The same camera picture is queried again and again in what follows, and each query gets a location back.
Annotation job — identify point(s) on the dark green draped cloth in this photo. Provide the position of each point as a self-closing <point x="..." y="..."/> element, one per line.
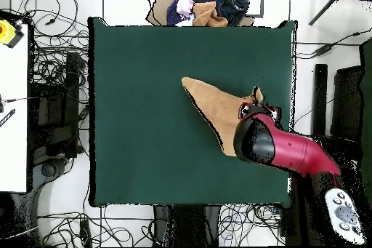
<point x="366" y="85"/>

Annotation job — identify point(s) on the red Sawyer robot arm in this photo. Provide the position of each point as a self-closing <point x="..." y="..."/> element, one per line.
<point x="296" y="149"/>

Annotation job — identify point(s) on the dark green table cloth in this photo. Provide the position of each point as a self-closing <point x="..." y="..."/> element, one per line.
<point x="232" y="56"/>

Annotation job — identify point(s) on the dark blue jeans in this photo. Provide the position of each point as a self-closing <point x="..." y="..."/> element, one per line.
<point x="232" y="3"/>

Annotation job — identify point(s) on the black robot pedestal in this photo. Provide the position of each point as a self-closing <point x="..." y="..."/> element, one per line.
<point x="186" y="224"/>

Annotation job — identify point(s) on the crumpled tan cloth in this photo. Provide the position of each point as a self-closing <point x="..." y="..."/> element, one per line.
<point x="206" y="15"/>

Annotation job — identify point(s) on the gray chair base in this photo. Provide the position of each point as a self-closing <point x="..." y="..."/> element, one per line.
<point x="48" y="169"/>

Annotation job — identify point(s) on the yellow emergency stop button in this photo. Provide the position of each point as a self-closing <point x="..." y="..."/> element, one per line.
<point x="6" y="31"/>

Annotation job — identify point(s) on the cardboard laundry box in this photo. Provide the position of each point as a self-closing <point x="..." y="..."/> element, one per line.
<point x="162" y="0"/>

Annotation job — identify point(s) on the black striped strip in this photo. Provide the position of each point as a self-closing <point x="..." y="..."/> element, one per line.
<point x="7" y="117"/>

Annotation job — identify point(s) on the black equipment stand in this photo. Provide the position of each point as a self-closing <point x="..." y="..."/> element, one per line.
<point x="71" y="99"/>

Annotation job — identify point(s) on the white side table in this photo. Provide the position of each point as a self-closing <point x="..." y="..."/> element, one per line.
<point x="13" y="114"/>

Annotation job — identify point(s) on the blue dotted garment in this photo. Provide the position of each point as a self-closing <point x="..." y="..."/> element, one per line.
<point x="173" y="13"/>

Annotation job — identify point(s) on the tan terry towel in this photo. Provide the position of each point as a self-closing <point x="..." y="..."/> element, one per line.
<point x="215" y="105"/>

